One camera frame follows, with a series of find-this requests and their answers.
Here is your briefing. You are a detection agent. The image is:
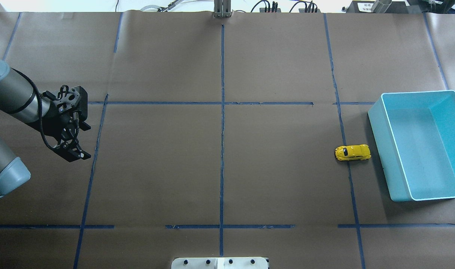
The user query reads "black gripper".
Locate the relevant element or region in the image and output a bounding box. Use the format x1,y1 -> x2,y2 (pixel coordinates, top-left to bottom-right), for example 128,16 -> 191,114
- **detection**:
44,110 -> 91,162

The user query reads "yellow beetle toy car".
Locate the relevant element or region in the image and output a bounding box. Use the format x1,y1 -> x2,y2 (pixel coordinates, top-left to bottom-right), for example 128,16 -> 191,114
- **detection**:
334,144 -> 371,161

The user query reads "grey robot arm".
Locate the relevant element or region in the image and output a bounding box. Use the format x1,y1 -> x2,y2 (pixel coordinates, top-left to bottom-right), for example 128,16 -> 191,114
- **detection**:
0,59 -> 91,198

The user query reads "steel cup on block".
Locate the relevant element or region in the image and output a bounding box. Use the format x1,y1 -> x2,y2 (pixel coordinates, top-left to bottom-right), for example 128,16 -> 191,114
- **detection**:
371,0 -> 393,14

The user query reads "light blue plastic bin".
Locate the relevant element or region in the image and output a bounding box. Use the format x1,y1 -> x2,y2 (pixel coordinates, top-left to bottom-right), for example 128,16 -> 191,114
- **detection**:
368,90 -> 455,202

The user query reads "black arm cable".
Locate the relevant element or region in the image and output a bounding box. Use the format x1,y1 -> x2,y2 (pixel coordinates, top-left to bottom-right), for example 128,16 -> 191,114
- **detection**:
11,67 -> 80,151

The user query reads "aluminium frame post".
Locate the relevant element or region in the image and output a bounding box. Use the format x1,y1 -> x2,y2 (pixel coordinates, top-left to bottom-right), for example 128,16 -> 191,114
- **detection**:
213,0 -> 232,18

